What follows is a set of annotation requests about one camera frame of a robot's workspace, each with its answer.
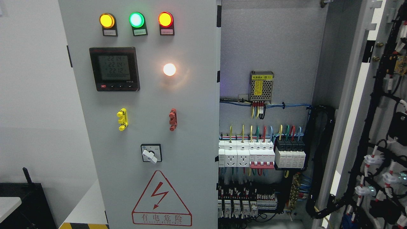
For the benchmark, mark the black digital power meter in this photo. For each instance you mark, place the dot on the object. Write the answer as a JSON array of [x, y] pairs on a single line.
[[115, 69]]

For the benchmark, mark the grey cabinet door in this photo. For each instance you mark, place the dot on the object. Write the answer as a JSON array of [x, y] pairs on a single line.
[[188, 152], [370, 177]]

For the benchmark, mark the brass ground bus bar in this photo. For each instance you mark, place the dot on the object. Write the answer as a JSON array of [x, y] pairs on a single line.
[[294, 192]]

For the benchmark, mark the white glowing indicator light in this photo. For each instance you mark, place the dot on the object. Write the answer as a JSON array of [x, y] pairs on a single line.
[[169, 69]]

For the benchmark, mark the green indicator light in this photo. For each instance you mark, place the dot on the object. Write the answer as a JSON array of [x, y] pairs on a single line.
[[138, 24]]

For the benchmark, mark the metal mesh power supply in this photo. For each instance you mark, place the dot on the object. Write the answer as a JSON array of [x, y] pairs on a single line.
[[261, 85]]

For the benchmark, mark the white socket breaker row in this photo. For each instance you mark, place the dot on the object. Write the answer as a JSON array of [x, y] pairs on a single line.
[[246, 154]]

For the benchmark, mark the red terminal post block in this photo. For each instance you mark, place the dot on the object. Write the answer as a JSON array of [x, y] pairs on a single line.
[[173, 119]]

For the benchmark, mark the black surge protector module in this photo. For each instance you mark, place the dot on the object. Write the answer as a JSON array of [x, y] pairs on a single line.
[[289, 154]]

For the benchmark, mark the white rotary selector switch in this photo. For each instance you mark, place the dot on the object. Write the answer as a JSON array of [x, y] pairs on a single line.
[[151, 153]]

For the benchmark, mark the red indicator light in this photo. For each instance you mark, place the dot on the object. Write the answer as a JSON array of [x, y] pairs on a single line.
[[166, 23]]

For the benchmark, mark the black box at left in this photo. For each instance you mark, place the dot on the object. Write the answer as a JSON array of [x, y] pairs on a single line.
[[33, 212]]

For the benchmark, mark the yellow terminal post block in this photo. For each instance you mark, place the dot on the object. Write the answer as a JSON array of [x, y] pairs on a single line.
[[122, 119]]

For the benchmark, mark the yellow indicator light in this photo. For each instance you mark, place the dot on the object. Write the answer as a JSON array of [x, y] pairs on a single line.
[[108, 23]]

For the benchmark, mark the red electric hazard warning sticker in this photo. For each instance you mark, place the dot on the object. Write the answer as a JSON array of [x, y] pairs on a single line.
[[160, 204]]

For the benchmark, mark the lower relay terminal row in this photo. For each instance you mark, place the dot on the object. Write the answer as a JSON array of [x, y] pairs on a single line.
[[240, 201]]

